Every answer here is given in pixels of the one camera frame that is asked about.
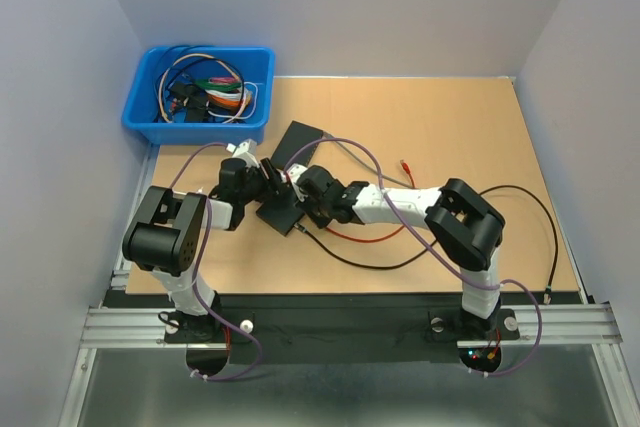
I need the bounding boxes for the black ethernet cable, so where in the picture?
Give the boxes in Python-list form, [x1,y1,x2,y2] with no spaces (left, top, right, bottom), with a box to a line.
[294,185,560,304]

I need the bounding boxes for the black network switch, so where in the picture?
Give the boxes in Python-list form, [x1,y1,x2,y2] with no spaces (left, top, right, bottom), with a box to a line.
[271,121,325,170]
[256,191,305,236]

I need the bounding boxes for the grey ethernet cable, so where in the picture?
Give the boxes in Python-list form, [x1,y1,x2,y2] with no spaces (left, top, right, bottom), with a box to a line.
[327,134,409,187]

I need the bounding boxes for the red ethernet cable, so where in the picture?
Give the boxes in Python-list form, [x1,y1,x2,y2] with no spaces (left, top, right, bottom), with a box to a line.
[324,159,419,244]

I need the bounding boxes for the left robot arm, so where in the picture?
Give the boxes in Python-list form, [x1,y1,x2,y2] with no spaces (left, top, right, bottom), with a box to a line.
[122,158,284,343]

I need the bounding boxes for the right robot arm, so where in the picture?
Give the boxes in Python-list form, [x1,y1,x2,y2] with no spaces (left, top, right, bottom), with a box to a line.
[286,164,505,337]

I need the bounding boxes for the blue plastic bin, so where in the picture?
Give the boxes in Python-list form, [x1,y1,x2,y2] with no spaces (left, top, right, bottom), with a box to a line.
[122,45,276,145]

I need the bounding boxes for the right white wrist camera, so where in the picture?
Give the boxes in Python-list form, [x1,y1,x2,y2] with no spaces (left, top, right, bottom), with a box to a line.
[282,163,307,186]

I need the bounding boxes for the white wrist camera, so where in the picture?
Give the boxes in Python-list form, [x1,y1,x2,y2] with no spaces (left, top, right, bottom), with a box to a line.
[226,139,259,167]
[282,163,307,186]

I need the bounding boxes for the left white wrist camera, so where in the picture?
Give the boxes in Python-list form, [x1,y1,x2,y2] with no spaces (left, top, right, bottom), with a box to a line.
[226,139,259,167]

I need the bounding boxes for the tangled cables in bin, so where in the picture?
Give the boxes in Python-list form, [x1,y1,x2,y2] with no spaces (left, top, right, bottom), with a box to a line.
[154,44,263,125]

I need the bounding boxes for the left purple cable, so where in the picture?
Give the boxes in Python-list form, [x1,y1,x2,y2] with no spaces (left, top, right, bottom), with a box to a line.
[169,141,266,383]

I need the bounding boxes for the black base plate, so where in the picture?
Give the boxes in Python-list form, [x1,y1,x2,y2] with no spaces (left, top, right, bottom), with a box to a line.
[159,293,520,374]

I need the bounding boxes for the aluminium frame rail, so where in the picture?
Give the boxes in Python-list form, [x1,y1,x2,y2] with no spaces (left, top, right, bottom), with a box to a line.
[79,146,626,348]

